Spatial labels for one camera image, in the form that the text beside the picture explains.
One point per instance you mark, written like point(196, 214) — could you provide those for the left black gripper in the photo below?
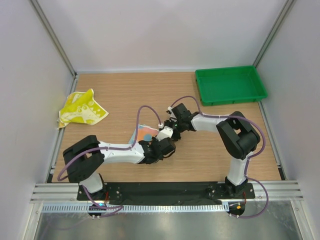
point(153, 140)

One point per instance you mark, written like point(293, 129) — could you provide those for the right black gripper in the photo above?
point(168, 123)

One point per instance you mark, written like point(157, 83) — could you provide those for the blue polka dot towel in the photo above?
point(145, 133)

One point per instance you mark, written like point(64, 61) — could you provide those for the yellow green patterned towel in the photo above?
point(81, 108)

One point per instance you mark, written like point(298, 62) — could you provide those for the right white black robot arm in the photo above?
point(240, 140)

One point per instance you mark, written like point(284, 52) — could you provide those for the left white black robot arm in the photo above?
point(83, 158)

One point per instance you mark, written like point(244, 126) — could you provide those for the green plastic tray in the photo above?
point(230, 85)

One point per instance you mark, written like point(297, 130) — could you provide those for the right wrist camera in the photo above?
point(180, 112)

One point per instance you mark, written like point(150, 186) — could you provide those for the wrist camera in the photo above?
point(165, 143)
point(180, 112)

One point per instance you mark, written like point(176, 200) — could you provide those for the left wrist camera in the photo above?
point(165, 143)

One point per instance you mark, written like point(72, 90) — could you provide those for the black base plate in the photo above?
point(136, 191)

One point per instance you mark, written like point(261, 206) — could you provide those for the slotted cable duct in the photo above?
point(89, 208)

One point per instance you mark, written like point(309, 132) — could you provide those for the aluminium frame rail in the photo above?
point(283, 190)

